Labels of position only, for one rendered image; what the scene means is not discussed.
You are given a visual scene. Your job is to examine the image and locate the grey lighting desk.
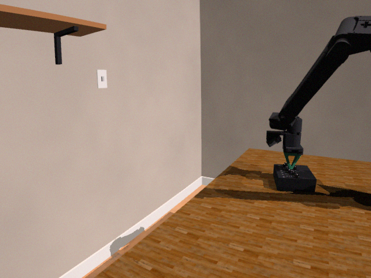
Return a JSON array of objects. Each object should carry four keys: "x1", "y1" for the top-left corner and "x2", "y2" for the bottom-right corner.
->
[{"x1": 273, "y1": 162, "x2": 317, "y2": 192}]

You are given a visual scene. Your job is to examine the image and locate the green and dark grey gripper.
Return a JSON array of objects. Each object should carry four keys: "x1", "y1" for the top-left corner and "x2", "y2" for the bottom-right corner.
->
[{"x1": 282, "y1": 133, "x2": 303, "y2": 169}]

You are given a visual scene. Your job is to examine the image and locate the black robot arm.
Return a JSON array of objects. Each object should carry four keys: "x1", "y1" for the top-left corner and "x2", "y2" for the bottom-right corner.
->
[{"x1": 266, "y1": 16, "x2": 371, "y2": 147}]

